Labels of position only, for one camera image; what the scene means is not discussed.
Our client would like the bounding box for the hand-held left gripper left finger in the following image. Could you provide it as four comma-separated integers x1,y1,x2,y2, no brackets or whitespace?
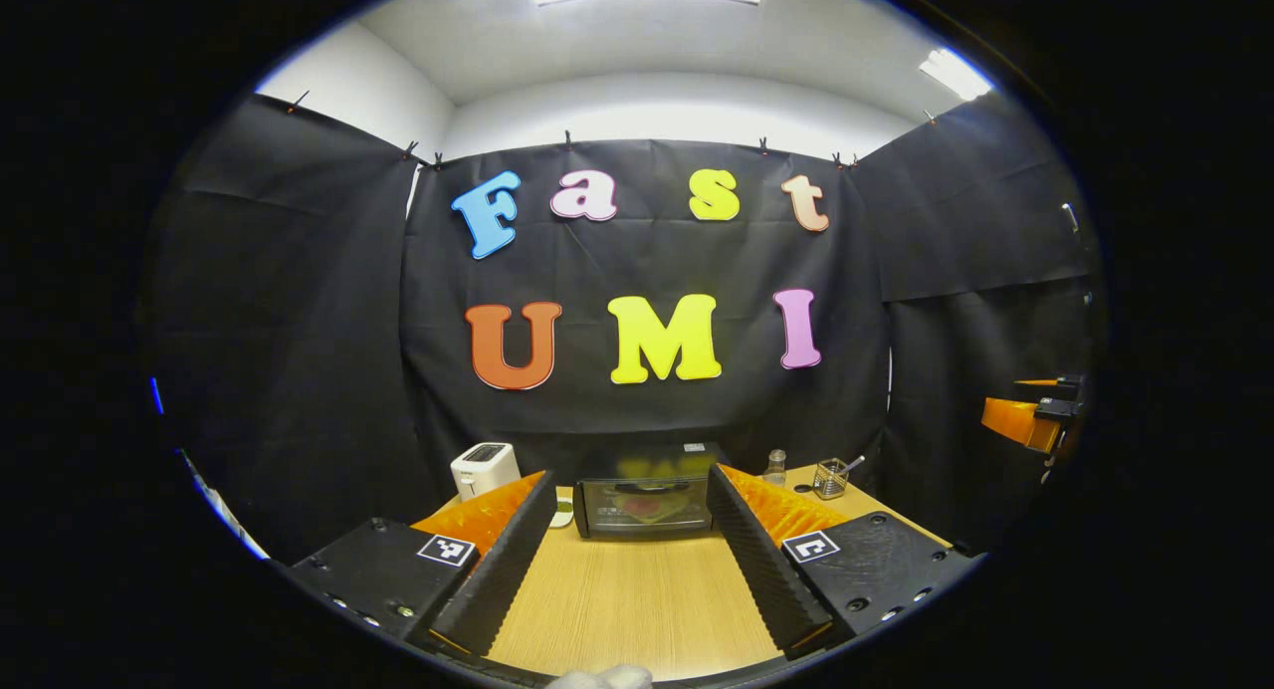
289,470,558,660

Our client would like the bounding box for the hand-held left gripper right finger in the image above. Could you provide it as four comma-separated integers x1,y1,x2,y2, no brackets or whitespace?
705,463,981,660

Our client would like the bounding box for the cream food tray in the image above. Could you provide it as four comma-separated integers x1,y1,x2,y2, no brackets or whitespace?
612,490,700,527

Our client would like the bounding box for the black electric oven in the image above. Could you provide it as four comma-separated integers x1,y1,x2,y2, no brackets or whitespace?
572,443,731,541

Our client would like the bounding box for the white toaster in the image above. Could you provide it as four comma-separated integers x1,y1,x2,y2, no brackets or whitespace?
450,442,522,501

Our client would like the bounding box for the small ceiling light panel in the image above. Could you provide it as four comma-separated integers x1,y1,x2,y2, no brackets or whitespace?
918,49,994,101

